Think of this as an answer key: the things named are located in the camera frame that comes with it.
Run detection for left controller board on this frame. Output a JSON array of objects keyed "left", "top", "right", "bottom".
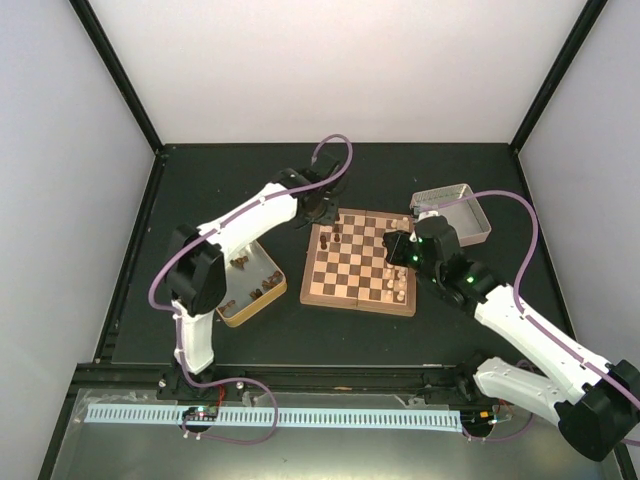
[{"left": 182, "top": 406, "right": 219, "bottom": 422}]

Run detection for white slotted cable duct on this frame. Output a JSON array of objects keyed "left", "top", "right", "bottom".
[{"left": 84, "top": 404, "right": 462, "bottom": 433}]

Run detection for black frame post left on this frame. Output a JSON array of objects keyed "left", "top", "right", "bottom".
[{"left": 69, "top": 0, "right": 163, "bottom": 153}]

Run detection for right controller board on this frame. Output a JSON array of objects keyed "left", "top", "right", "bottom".
[{"left": 460, "top": 406, "right": 515, "bottom": 428}]

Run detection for dark pieces in tin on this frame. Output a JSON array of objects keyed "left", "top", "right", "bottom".
[{"left": 219, "top": 251, "right": 280, "bottom": 318}]

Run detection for black mounting rail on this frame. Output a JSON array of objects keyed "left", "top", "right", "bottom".
[{"left": 68, "top": 364, "right": 489, "bottom": 405}]

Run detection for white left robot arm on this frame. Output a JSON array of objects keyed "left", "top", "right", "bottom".
[{"left": 148, "top": 153, "right": 353, "bottom": 399}]

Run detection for wooden folding chess board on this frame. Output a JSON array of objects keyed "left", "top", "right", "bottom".
[{"left": 300, "top": 208, "right": 417, "bottom": 317}]

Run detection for black frame post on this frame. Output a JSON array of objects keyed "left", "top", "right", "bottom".
[
  {"left": 510, "top": 0, "right": 608, "bottom": 154},
  {"left": 69, "top": 0, "right": 163, "bottom": 153}
]

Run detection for black frame post right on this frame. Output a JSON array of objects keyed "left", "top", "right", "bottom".
[{"left": 510, "top": 0, "right": 608, "bottom": 154}]

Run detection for controller board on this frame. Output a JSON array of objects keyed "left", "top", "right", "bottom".
[
  {"left": 182, "top": 406, "right": 219, "bottom": 422},
  {"left": 460, "top": 406, "right": 515, "bottom": 428}
]

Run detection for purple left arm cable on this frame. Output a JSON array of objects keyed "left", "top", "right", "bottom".
[{"left": 147, "top": 133, "right": 354, "bottom": 445}]

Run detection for pink metal tin tray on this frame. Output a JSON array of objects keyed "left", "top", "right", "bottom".
[{"left": 409, "top": 183, "right": 492, "bottom": 247}]

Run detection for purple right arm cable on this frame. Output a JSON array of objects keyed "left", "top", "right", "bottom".
[{"left": 417, "top": 189, "right": 640, "bottom": 446}]

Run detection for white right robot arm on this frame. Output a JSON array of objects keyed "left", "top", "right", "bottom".
[{"left": 383, "top": 216, "right": 639, "bottom": 461}]

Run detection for yellow bear tin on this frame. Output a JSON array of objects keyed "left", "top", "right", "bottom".
[{"left": 216, "top": 241, "right": 287, "bottom": 328}]

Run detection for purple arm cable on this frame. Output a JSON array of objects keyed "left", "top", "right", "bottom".
[
  {"left": 417, "top": 189, "right": 640, "bottom": 446},
  {"left": 147, "top": 133, "right": 354, "bottom": 445}
]

